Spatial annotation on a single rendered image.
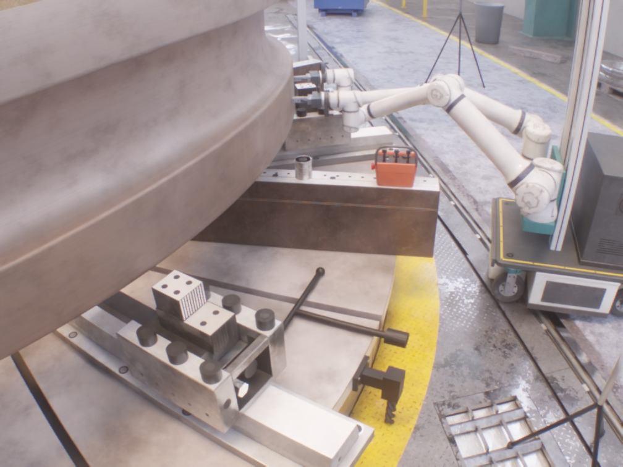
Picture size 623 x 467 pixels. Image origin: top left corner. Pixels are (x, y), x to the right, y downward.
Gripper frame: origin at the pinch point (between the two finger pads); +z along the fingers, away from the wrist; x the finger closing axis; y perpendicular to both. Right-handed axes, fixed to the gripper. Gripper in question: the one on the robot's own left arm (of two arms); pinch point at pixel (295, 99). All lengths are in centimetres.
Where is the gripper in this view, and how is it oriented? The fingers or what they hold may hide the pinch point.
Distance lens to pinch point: 267.0
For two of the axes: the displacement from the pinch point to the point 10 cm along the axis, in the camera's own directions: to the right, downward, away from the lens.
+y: -0.4, -8.5, -5.3
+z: -10.0, 0.0, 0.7
